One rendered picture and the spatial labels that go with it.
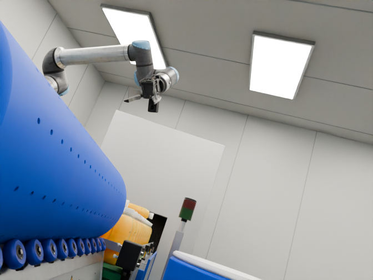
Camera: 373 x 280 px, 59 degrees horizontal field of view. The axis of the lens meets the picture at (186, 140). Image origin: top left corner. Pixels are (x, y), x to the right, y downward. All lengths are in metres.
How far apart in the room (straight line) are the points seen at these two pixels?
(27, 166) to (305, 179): 5.24
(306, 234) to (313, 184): 0.78
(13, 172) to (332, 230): 5.24
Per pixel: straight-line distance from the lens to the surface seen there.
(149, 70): 1.69
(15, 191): 0.42
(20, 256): 0.59
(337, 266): 5.46
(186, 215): 1.57
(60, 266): 0.82
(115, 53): 1.74
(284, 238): 5.32
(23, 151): 0.39
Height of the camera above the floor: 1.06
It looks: 17 degrees up
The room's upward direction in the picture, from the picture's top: 19 degrees clockwise
